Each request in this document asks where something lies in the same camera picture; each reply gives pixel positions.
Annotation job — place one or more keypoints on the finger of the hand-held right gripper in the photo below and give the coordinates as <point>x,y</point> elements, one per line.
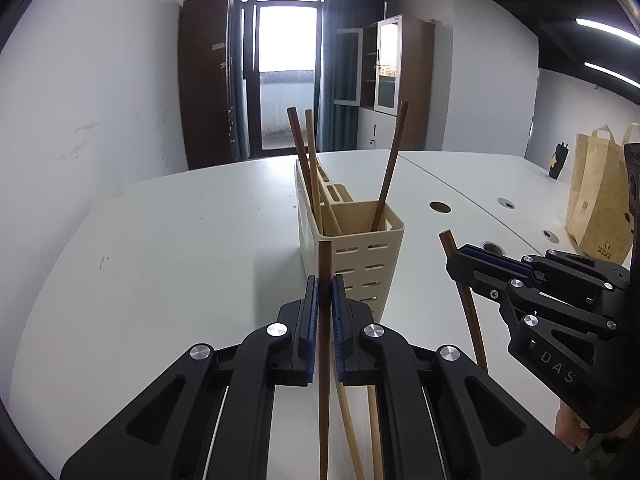
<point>575,275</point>
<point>480,277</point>

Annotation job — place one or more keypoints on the glass balcony door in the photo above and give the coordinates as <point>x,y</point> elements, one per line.
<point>285,60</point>

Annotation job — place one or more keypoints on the person's right hand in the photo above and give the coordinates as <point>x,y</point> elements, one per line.
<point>570,427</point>

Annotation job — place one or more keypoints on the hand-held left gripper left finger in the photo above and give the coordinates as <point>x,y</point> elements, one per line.
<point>313,330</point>

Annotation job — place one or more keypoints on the cream slotted utensil holder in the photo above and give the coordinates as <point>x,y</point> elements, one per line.
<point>360,260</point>

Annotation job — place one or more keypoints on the brown glass-door cabinet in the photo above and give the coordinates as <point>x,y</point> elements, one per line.
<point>415,80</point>

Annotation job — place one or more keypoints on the brown paper shopping bag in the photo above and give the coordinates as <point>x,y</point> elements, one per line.
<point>600,210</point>

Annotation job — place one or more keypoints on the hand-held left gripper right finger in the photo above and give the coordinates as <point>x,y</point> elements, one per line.
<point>337,330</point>

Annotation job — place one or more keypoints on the long ceiling light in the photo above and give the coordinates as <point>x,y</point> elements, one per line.
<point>607,29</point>
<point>612,72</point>

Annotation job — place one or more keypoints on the dark brown wooden chopstick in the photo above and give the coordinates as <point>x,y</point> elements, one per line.
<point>392,160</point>
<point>302,150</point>
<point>475,320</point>
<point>325,265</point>

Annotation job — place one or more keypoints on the dark brown tall cabinet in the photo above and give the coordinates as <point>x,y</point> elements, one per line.
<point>205,80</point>

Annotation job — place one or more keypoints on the small black device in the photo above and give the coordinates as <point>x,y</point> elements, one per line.
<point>559,160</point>

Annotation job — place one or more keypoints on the dark blue curtain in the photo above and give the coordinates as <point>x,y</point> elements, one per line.
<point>327,85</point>

